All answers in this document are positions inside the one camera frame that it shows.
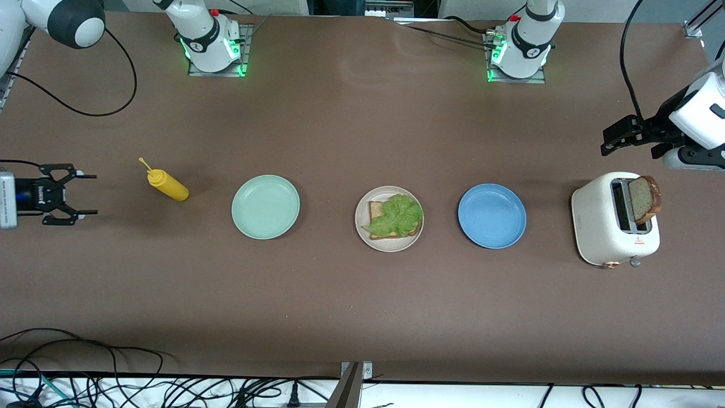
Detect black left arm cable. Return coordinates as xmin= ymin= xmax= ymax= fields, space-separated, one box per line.
xmin=621 ymin=0 xmax=646 ymax=120

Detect black looping cable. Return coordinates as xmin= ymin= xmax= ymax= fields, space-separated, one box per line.
xmin=0 ymin=328 xmax=170 ymax=397

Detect thin black cable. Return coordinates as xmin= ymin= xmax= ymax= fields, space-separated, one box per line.
xmin=445 ymin=16 xmax=500 ymax=35

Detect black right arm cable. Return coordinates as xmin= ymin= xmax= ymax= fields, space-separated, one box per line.
xmin=0 ymin=27 xmax=138 ymax=169

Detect aluminium frame rail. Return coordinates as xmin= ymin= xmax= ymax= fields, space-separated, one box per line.
xmin=683 ymin=0 xmax=717 ymax=38
xmin=0 ymin=25 xmax=33 ymax=111

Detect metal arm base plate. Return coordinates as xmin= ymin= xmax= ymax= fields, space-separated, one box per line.
xmin=484 ymin=31 xmax=547 ymax=84
xmin=188 ymin=24 xmax=254 ymax=77

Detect yellow mustard squeeze bottle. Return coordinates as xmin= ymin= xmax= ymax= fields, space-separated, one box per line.
xmin=138 ymin=157 xmax=190 ymax=202

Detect thick black braided cable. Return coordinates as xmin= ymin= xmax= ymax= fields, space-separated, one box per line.
xmin=403 ymin=24 xmax=493 ymax=48

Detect brown bread slice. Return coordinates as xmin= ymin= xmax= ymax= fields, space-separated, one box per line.
xmin=368 ymin=201 xmax=423 ymax=241
xmin=628 ymin=175 xmax=663 ymax=232

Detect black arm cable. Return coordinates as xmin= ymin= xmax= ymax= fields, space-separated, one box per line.
xmin=621 ymin=0 xmax=646 ymax=120
xmin=0 ymin=27 xmax=138 ymax=169

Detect green lettuce leaf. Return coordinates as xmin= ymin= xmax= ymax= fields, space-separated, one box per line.
xmin=361 ymin=194 xmax=424 ymax=239

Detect grey metal camera pole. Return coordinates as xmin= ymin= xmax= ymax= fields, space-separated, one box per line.
xmin=326 ymin=363 xmax=363 ymax=408

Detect teal cable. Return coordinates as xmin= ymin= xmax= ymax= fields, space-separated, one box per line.
xmin=0 ymin=368 xmax=64 ymax=406

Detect white toaster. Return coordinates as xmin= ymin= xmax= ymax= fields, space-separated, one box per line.
xmin=571 ymin=172 xmax=662 ymax=268

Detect green plate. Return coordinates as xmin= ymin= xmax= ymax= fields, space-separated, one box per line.
xmin=231 ymin=175 xmax=301 ymax=240

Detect grey power strip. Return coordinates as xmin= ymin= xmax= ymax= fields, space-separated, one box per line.
xmin=365 ymin=2 xmax=415 ymax=19

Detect blue plate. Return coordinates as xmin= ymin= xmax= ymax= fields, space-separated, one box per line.
xmin=458 ymin=183 xmax=527 ymax=249

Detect beige plate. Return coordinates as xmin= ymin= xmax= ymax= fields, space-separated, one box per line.
xmin=355 ymin=186 xmax=424 ymax=253

